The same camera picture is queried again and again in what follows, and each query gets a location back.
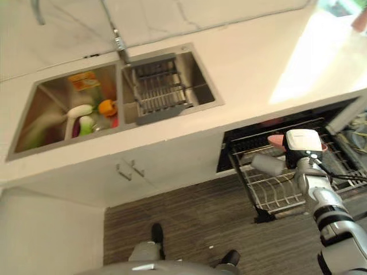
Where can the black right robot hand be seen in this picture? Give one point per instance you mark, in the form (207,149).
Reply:
(301,143)

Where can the pink plastic bowl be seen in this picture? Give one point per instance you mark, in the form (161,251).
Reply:
(276,141)

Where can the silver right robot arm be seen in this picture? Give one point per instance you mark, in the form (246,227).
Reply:
(329,206)

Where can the black dishwasher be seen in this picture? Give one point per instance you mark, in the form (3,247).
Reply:
(275,134)

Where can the white cup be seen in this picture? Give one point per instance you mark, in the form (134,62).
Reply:
(268,164)

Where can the grey sink drain rack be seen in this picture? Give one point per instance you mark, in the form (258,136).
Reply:
(160,88)

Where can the silver robot legs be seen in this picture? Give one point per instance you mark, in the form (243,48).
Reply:
(172,255)

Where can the white base cabinet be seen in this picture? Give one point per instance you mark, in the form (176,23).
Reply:
(114,172)

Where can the stainless steel double sink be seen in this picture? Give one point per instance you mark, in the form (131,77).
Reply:
(114,100)

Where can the orange toy bell pepper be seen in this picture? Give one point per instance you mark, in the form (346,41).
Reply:
(107,107)

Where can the chrome faucet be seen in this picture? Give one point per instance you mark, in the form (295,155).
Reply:
(117,37)

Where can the green plastic cup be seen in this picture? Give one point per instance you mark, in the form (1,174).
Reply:
(86,126)

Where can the orange label bottle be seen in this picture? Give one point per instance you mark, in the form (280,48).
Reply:
(86,86)

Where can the white plastic ladle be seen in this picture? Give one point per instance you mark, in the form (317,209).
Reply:
(78,111)

